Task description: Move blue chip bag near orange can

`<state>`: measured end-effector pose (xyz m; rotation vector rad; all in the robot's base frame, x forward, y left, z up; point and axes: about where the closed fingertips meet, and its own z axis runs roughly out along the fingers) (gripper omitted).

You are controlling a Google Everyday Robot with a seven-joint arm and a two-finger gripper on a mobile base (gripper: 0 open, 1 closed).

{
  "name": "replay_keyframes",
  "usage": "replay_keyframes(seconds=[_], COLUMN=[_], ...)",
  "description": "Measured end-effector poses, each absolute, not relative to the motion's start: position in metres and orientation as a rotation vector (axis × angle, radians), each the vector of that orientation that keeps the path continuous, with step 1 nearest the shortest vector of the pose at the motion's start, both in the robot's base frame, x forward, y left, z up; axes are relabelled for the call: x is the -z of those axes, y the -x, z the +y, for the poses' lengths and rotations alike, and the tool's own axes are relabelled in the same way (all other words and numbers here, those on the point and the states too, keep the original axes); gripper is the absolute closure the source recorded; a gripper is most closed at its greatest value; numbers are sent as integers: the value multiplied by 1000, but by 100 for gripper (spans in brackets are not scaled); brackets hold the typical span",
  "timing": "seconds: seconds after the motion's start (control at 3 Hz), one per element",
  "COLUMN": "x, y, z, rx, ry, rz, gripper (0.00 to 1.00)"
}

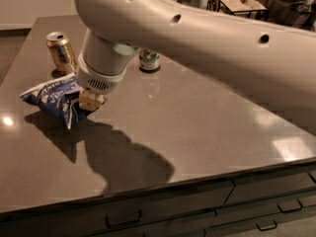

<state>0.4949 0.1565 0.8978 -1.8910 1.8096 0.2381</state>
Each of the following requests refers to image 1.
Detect lower right drawer with handle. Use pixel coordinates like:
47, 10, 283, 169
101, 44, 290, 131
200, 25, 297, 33
204, 196, 316, 237

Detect orange soda can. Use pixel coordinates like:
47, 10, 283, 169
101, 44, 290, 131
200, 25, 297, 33
46, 32, 77, 75

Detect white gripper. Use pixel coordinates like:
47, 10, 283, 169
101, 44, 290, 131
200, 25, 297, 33
76, 54, 126, 112

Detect black wire napkin holder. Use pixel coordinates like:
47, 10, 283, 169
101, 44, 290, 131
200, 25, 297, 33
206, 0, 269, 21

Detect left drawer with handle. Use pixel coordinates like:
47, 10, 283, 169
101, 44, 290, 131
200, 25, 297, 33
0, 181, 234, 237

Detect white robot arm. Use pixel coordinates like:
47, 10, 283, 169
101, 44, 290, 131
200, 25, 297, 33
75, 0, 316, 133

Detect blue chip bag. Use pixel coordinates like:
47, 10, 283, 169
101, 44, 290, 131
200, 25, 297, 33
20, 73, 91, 129

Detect green and white soda can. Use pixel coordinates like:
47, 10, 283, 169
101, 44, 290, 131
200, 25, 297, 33
139, 48, 160, 71

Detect drawer with handle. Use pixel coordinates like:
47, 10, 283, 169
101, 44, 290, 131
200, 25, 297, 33
204, 196, 316, 237
0, 181, 234, 237
223, 173, 315, 210

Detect dark snack box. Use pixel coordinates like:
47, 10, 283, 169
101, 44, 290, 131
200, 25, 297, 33
257, 0, 316, 30

